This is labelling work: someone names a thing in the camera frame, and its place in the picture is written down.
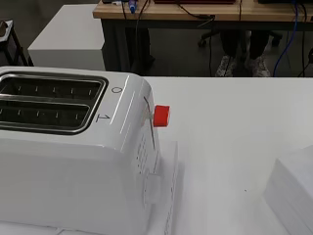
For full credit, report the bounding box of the red toaster lever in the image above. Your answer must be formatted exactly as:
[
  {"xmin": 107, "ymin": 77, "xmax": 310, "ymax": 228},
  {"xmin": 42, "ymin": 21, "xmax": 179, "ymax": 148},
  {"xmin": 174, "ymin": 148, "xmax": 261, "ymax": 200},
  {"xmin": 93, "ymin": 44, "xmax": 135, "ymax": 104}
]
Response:
[{"xmin": 153, "ymin": 104, "xmax": 171, "ymax": 128}]

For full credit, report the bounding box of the white steel two-slot toaster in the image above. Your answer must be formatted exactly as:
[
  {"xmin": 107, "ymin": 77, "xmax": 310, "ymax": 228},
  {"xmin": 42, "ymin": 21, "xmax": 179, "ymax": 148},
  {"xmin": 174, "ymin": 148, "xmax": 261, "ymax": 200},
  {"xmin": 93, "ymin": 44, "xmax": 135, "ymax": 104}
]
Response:
[{"xmin": 0, "ymin": 67, "xmax": 170, "ymax": 235}]

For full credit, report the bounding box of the wooden desk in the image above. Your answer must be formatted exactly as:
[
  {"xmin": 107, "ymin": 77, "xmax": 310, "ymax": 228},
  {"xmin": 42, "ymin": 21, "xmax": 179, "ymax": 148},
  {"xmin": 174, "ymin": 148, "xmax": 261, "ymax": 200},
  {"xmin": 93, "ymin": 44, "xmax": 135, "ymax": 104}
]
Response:
[{"xmin": 92, "ymin": 0, "xmax": 313, "ymax": 32}]

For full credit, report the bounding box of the white cabinet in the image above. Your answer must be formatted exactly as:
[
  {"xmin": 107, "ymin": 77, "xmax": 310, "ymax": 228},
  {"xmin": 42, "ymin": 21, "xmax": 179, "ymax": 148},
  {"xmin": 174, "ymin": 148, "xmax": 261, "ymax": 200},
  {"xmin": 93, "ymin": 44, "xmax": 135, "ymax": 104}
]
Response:
[{"xmin": 27, "ymin": 3, "xmax": 108, "ymax": 71}]

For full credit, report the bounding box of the person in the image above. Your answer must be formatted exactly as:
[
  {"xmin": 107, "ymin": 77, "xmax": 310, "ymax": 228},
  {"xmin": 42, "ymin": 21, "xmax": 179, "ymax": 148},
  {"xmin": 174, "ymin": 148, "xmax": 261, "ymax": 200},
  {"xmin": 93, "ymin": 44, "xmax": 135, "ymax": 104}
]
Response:
[{"xmin": 214, "ymin": 30, "xmax": 272, "ymax": 78}]

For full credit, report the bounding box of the black metal rack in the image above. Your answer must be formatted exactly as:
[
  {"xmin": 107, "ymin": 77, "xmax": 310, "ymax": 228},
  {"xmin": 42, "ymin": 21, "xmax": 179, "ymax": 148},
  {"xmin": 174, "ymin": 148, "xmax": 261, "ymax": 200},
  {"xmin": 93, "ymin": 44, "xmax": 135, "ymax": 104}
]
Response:
[{"xmin": 0, "ymin": 19, "xmax": 34, "ymax": 68}]

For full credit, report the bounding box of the blue cable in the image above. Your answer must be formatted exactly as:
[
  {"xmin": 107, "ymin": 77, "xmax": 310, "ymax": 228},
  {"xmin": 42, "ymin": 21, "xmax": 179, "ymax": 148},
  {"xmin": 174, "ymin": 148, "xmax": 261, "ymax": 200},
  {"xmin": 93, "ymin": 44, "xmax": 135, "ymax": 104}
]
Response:
[{"xmin": 273, "ymin": 0, "xmax": 299, "ymax": 77}]

